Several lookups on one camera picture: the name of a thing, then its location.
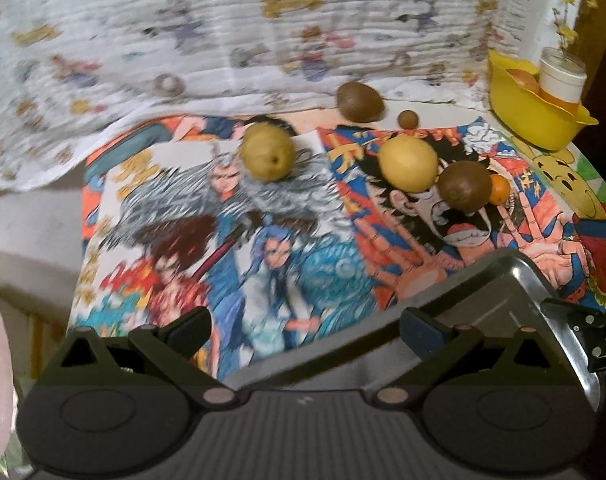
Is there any yellow plastic bowl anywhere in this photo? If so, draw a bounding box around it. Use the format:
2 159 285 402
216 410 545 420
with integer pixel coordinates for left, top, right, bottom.
488 50 599 152

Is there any tiny brown longan fruit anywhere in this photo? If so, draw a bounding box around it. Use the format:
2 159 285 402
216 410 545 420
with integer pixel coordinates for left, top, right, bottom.
397 110 420 130

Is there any yellow bear poster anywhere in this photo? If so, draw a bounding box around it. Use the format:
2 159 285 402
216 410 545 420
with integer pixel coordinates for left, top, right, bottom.
511 136 606 220

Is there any green-yellow pear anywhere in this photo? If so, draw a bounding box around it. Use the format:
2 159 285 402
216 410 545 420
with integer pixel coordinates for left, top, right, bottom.
239 124 297 182

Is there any white-haired warrior poster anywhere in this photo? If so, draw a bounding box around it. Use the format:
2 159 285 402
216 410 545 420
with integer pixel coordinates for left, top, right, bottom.
69 133 377 380

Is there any brown kiwi fruit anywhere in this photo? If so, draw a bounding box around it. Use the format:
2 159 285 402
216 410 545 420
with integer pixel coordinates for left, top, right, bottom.
335 81 385 124
437 160 492 214

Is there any silver metal tray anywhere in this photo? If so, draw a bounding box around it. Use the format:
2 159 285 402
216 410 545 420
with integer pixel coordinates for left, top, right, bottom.
225 249 601 408

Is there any fruit inside yellow bowl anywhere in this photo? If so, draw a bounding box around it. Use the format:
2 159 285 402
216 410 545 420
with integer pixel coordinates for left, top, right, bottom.
508 68 539 93

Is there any white orange cup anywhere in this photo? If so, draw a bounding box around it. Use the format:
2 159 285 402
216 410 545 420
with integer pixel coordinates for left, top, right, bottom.
538 47 587 114

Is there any white cartoon print blanket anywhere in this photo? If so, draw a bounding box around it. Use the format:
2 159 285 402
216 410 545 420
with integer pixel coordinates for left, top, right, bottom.
0 0 528 192

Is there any straw hat pirate poster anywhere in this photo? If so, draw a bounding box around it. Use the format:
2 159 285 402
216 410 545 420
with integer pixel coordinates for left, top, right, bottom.
317 119 606 311

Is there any yellow lemon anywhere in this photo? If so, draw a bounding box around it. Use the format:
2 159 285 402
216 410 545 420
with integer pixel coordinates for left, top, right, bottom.
378 134 439 193

